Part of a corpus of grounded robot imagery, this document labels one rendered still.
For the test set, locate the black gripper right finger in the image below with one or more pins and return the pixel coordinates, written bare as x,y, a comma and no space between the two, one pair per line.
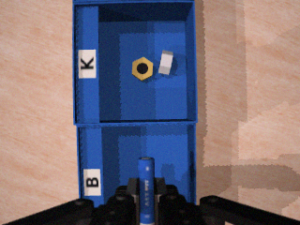
172,208

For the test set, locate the grey hex nut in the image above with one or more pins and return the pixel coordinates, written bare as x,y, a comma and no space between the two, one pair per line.
165,62

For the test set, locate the blue bin rack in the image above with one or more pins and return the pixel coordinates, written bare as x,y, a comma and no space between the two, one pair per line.
119,118

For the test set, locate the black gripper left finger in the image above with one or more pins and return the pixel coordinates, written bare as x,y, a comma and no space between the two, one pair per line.
121,209

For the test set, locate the brass hex nut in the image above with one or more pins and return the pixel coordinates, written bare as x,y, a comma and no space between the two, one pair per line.
142,69

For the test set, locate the blue aaa battery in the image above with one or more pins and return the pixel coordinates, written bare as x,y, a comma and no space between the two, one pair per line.
146,169

